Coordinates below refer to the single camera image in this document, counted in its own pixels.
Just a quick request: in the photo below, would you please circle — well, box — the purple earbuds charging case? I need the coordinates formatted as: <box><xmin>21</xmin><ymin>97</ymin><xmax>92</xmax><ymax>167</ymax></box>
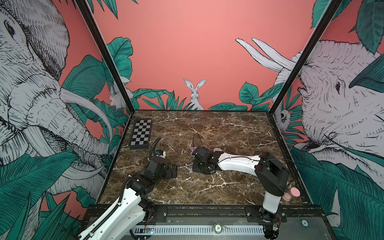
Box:
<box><xmin>191</xmin><ymin>147</ymin><xmax>197</xmax><ymax>155</ymax></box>

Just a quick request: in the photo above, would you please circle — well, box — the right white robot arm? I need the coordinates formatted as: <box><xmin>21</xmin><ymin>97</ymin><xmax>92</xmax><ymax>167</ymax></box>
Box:
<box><xmin>191</xmin><ymin>147</ymin><xmax>289</xmax><ymax>223</ymax></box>

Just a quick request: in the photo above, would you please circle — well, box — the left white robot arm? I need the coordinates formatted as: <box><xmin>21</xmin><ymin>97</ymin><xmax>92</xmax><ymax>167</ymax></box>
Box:
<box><xmin>76</xmin><ymin>156</ymin><xmax>178</xmax><ymax>240</ymax></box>

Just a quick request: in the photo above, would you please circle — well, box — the pink open round case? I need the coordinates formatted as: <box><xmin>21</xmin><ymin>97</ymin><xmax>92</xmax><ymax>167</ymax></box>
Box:
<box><xmin>283</xmin><ymin>187</ymin><xmax>301</xmax><ymax>202</ymax></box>

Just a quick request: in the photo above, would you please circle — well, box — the black white checkerboard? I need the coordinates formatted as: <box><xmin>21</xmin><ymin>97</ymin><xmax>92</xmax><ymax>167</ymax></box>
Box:
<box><xmin>129</xmin><ymin>119</ymin><xmax>153</xmax><ymax>150</ymax></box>

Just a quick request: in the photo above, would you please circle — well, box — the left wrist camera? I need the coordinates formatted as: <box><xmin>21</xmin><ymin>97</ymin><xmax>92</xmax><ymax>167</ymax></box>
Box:
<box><xmin>155</xmin><ymin>150</ymin><xmax>166</xmax><ymax>159</ymax></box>

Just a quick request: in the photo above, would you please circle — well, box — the black corrugated cable conduit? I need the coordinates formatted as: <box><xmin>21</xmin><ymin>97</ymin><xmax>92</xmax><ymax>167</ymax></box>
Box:
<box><xmin>79</xmin><ymin>203</ymin><xmax>121</xmax><ymax>240</ymax></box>

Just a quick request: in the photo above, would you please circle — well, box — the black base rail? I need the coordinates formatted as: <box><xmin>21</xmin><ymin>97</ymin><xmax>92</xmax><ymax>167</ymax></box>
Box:
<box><xmin>86</xmin><ymin>203</ymin><xmax>328</xmax><ymax>226</ymax></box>

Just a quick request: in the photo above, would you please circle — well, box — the white slotted cable duct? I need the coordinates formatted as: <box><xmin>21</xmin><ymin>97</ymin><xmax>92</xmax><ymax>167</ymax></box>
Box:
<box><xmin>133</xmin><ymin>224</ymin><xmax>264</xmax><ymax>236</ymax></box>

